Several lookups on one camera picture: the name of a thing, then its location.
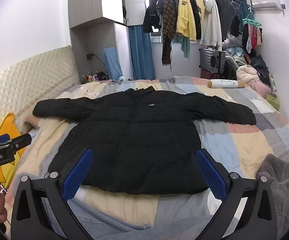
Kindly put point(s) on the black hanging coat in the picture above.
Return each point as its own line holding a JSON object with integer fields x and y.
{"x": 194, "y": 7}

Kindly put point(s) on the yellow pillow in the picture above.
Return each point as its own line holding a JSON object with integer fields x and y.
{"x": 2, "y": 126}

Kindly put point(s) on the pale yellow hanging garment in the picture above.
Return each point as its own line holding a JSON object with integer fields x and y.
{"x": 200, "y": 5}

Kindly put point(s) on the pastel patchwork quilt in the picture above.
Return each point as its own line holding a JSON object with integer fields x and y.
{"x": 234, "y": 142}

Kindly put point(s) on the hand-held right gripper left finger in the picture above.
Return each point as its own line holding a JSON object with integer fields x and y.
{"x": 77, "y": 172}

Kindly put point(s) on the white hoodie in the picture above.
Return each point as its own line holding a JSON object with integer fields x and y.
{"x": 212, "y": 25}

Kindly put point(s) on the blue covered chair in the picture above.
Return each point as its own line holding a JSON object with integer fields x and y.
{"x": 112, "y": 62}

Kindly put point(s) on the white cylinder pillow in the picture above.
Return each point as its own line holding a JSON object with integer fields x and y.
{"x": 227, "y": 83}

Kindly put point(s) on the grey wardrobe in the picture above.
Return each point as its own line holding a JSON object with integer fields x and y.
{"x": 94, "y": 17}

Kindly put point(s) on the yellow fleece hoodie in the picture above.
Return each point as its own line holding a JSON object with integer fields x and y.
{"x": 184, "y": 17}

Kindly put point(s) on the grey suitcase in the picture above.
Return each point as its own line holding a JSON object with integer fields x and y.
{"x": 212, "y": 60}

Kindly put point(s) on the pile of clothes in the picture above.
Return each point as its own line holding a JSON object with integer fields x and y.
{"x": 244, "y": 62}

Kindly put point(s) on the green clip hanger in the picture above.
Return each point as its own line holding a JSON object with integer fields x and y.
{"x": 252, "y": 23}

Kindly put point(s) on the nightstand clutter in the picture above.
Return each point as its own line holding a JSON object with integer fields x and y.
{"x": 94, "y": 76}

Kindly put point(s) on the dark red suitcase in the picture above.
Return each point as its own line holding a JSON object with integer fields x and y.
{"x": 207, "y": 75}

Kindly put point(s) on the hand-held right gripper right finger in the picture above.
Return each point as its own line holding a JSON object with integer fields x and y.
{"x": 210, "y": 173}

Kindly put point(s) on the black puffer jacket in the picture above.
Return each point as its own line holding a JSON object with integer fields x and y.
{"x": 139, "y": 142}

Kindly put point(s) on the cream quilted headboard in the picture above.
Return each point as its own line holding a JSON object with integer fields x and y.
{"x": 34, "y": 80}

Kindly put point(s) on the black hanging jacket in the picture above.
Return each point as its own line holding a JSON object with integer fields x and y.
{"x": 153, "y": 15}

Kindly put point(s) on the person's grey pants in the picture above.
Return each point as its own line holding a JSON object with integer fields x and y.
{"x": 124, "y": 230}

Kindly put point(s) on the white air conditioner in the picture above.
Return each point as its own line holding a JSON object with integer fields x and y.
{"x": 267, "y": 5}

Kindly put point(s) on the dark grey hanging coat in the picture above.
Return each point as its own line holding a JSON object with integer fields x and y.
{"x": 224, "y": 12}

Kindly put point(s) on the blue curtain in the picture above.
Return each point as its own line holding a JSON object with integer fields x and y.
{"x": 140, "y": 55}

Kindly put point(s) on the green box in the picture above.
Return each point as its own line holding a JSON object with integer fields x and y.
{"x": 273, "y": 101}

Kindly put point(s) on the grey fleece blanket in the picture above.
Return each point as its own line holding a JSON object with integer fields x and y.
{"x": 282, "y": 187}

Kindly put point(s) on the wall socket with plug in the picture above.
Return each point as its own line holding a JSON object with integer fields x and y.
{"x": 90, "y": 56}

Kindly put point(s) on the teal hanging garment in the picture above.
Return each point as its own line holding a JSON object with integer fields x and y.
{"x": 184, "y": 46}

